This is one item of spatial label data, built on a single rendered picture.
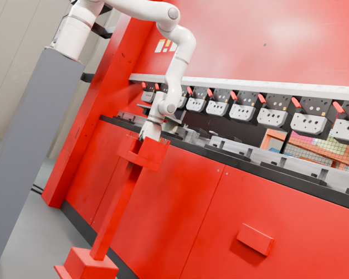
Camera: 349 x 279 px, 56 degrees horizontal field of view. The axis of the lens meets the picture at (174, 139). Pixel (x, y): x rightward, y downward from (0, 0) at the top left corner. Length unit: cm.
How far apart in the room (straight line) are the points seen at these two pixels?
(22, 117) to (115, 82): 147
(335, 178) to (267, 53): 81
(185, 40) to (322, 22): 67
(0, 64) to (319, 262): 531
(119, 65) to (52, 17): 319
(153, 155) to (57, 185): 139
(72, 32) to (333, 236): 138
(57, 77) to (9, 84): 424
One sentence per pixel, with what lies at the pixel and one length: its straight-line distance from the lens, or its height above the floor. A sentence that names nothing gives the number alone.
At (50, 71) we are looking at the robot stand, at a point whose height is 91.
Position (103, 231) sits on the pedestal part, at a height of 27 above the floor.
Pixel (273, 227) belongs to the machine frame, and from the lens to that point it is 139.
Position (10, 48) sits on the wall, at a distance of 587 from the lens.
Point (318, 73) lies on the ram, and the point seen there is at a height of 137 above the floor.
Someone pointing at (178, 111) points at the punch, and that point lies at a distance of 227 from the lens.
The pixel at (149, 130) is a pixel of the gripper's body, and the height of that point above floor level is 84.
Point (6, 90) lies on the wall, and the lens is 585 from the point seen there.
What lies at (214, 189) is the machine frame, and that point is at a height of 70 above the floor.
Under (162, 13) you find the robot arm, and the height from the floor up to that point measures 139.
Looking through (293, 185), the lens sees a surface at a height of 84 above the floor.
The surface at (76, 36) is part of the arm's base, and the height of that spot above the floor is 111.
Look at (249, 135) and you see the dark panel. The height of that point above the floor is 113.
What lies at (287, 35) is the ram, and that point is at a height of 159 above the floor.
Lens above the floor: 75
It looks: 3 degrees up
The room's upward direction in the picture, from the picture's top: 23 degrees clockwise
